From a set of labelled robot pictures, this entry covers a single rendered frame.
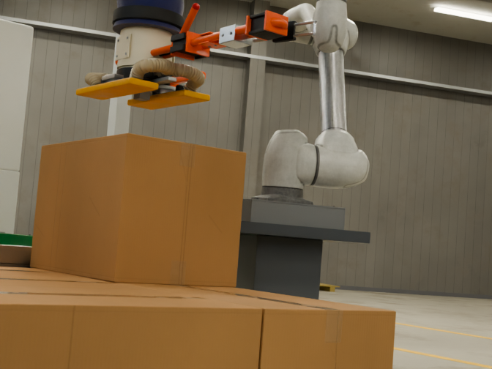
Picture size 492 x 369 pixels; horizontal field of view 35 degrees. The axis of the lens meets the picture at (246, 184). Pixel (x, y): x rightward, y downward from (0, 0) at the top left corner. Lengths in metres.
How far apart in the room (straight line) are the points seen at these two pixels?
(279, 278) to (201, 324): 1.32
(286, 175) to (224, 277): 0.68
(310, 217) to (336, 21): 0.67
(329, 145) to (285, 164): 0.19
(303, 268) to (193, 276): 0.69
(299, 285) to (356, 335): 1.07
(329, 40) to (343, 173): 0.54
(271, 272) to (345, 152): 0.53
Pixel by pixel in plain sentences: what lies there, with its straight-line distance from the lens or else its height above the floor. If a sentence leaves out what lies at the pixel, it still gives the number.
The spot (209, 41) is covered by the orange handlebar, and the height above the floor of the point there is 1.22.
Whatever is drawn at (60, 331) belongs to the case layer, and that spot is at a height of 0.50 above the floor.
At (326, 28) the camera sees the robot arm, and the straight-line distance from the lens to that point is 2.67.
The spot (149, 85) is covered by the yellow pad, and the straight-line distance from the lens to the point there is 2.35.
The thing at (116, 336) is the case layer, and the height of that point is 0.49.
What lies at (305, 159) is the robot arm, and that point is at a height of 1.00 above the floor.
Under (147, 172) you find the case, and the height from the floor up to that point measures 0.84.
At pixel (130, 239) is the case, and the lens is 2.15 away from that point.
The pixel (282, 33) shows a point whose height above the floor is 1.21.
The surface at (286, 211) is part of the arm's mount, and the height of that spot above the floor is 0.80.
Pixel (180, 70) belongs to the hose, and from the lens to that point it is 2.40.
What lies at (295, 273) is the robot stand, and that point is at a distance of 2.84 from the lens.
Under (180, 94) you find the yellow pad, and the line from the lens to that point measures 2.43.
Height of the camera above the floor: 0.66
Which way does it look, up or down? 5 degrees up
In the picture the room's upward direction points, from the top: 4 degrees clockwise
